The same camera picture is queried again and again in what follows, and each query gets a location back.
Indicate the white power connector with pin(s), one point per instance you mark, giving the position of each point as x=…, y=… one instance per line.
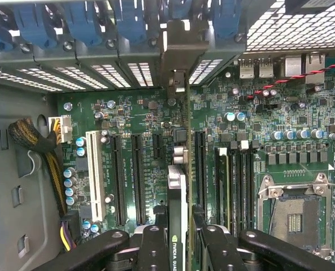
x=65, y=130

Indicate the green motherboard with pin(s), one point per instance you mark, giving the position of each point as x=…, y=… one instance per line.
x=212, y=96

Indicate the CPU socket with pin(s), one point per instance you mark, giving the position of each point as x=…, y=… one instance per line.
x=294, y=220

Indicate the open black PC case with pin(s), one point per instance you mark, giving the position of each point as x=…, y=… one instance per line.
x=57, y=57

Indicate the perforated silver slot cover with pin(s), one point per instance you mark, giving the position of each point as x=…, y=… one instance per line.
x=81, y=78
x=140, y=74
x=110, y=76
x=23, y=82
x=51, y=79
x=206, y=72

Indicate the white expansion slot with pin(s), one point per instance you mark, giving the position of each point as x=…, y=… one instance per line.
x=95, y=175

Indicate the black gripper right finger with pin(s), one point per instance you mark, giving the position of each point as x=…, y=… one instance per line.
x=223, y=254

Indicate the silver USB port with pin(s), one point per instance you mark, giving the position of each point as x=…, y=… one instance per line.
x=266, y=70
x=246, y=70

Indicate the RAM slot with black clips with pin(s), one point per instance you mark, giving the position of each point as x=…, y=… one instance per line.
x=252, y=183
x=234, y=183

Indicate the silver rear connector block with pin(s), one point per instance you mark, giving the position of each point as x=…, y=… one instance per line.
x=293, y=66
x=315, y=70

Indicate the RAM slot with white clips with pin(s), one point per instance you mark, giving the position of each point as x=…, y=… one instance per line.
x=215, y=183
x=243, y=183

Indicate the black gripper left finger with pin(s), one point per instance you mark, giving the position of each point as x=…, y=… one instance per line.
x=153, y=251

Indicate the short black expansion slot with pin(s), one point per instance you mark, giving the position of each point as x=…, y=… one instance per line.
x=158, y=145

